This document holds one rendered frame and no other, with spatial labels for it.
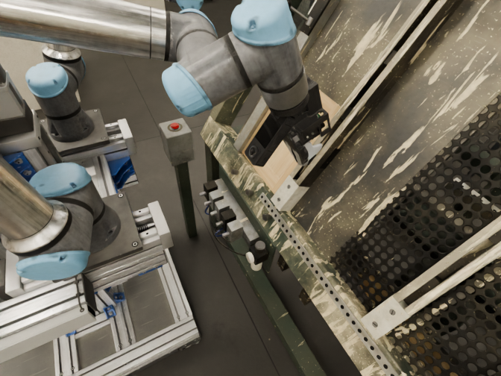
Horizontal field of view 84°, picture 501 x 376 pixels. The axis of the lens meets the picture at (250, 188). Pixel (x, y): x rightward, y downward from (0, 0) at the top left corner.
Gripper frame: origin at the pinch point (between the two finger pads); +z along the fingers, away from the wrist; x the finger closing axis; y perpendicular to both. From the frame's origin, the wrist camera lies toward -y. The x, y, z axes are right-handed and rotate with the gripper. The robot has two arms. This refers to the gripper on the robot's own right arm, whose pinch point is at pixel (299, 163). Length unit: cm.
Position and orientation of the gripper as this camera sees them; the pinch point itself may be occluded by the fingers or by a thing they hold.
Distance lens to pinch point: 64.9
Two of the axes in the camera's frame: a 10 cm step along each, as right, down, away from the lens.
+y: 8.2, -5.7, -0.4
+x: -4.6, -6.9, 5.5
